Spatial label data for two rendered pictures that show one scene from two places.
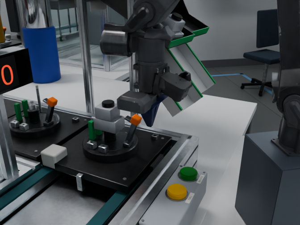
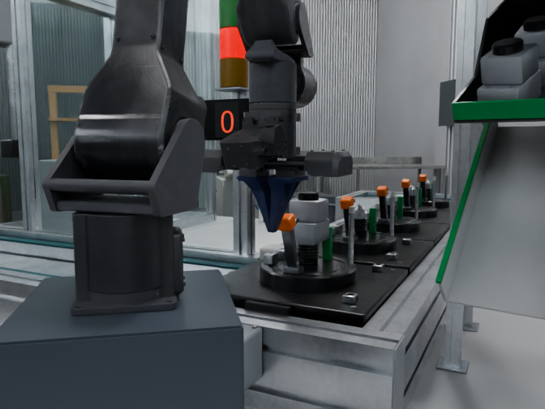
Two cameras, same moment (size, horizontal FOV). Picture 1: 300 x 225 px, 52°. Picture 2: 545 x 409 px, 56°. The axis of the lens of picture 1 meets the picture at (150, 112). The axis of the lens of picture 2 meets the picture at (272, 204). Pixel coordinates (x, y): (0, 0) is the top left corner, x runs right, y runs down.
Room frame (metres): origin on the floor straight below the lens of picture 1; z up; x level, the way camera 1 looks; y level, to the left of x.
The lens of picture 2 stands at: (0.63, -0.62, 1.16)
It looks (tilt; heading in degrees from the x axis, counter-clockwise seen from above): 7 degrees down; 90
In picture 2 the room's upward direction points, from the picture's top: straight up
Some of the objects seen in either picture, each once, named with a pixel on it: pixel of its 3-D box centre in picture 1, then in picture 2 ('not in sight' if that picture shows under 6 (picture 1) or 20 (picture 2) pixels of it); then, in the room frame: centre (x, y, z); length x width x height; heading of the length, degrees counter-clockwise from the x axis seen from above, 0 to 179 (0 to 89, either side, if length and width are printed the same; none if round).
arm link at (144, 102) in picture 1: (150, 78); (272, 139); (0.63, 0.00, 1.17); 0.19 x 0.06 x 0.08; 154
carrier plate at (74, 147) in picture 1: (110, 150); (307, 284); (0.69, 0.10, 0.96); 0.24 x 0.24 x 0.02; 64
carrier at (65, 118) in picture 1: (33, 113); (358, 224); (0.80, 0.33, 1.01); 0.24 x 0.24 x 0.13; 64
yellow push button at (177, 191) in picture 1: (177, 193); not in sight; (0.51, -0.06, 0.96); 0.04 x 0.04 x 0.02
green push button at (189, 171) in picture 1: (188, 175); not in sight; (0.58, -0.09, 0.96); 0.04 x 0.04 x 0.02
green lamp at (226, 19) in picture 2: not in sight; (233, 15); (0.57, 0.29, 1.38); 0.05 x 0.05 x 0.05
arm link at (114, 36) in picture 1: (131, 30); (281, 60); (0.65, 0.04, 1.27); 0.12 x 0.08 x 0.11; 71
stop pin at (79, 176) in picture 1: (80, 181); not in sight; (0.57, 0.16, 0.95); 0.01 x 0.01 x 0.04; 64
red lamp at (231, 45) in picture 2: not in sight; (233, 45); (0.57, 0.29, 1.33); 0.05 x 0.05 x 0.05
